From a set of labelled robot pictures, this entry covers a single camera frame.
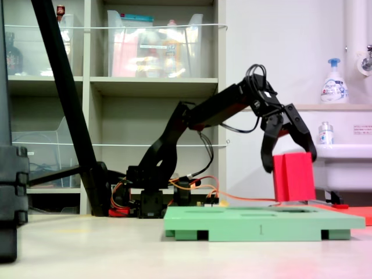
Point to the red cross columnar block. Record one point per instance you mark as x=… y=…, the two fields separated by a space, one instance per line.
x=293 y=177

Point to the green shape hole board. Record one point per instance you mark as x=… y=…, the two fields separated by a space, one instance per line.
x=247 y=226

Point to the small clear bottle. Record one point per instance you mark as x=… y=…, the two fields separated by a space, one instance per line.
x=325 y=135

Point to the white blue pump soap bottle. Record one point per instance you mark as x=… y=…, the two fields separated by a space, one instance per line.
x=334 y=87

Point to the white sink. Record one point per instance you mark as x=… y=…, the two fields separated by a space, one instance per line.
x=343 y=168

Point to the circuit board with white connectors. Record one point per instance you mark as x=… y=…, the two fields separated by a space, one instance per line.
x=210 y=203

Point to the beige shelf unit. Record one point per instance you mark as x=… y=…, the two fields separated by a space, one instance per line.
x=154 y=84

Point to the clear bin with supplies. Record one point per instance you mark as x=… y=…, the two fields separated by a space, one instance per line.
x=154 y=52

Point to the red printed clamp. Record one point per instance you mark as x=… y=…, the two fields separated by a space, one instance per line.
x=117 y=212

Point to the thin black tripod brace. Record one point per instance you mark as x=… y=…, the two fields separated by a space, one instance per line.
x=55 y=174

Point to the brown capped bottle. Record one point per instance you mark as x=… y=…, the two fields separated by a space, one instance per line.
x=60 y=11

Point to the clear plastic bin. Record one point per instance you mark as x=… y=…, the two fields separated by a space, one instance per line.
x=35 y=52
x=43 y=157

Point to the dark glass bottle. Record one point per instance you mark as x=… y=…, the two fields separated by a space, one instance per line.
x=13 y=58

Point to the black notched tripod leg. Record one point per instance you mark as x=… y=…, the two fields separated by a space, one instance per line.
x=11 y=180

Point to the red print wall sticker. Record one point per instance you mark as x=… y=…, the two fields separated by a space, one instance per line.
x=362 y=129

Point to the black printed bracket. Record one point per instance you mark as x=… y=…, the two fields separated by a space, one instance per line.
x=183 y=194

